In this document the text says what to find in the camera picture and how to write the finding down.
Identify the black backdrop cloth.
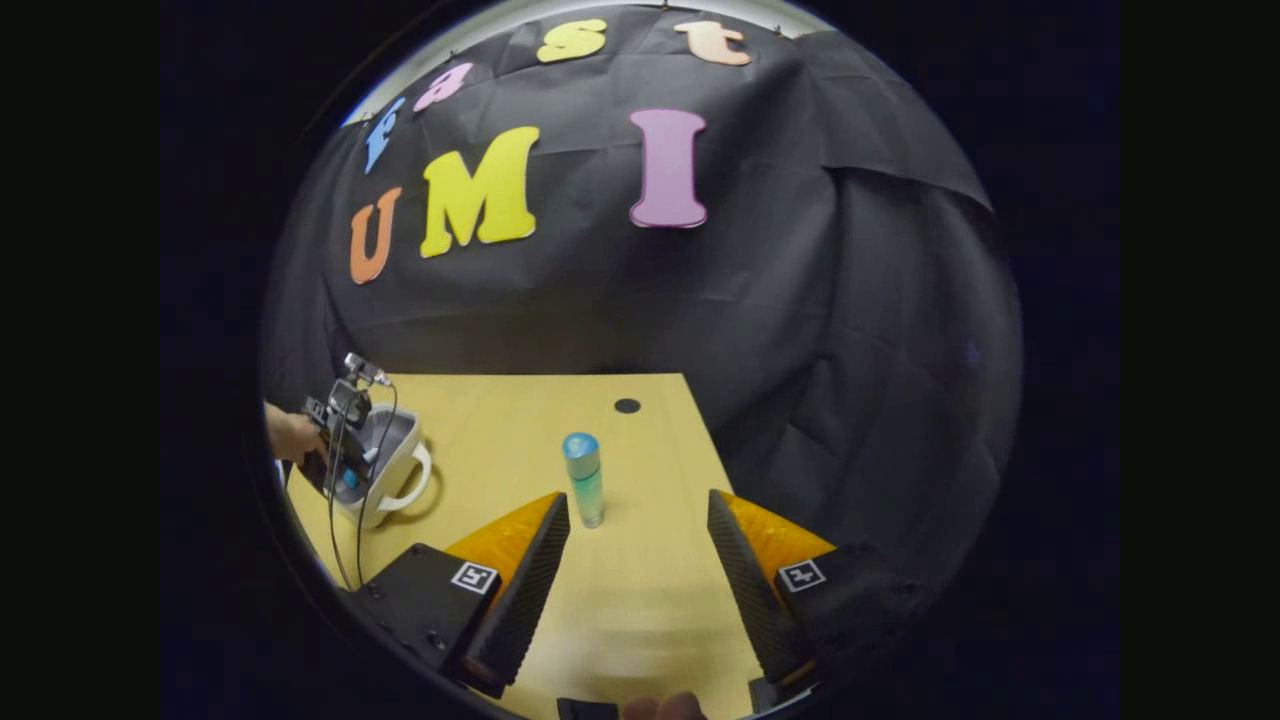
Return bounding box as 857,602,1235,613
262,5,1023,641

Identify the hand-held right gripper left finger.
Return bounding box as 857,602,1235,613
350,491,572,699

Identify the teal bottle with blue cap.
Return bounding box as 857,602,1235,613
561,431,607,530

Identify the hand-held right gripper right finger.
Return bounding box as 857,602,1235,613
706,488,933,691

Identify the white suitcase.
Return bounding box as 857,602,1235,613
335,405,434,530

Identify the black cable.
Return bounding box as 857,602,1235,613
326,385,400,593

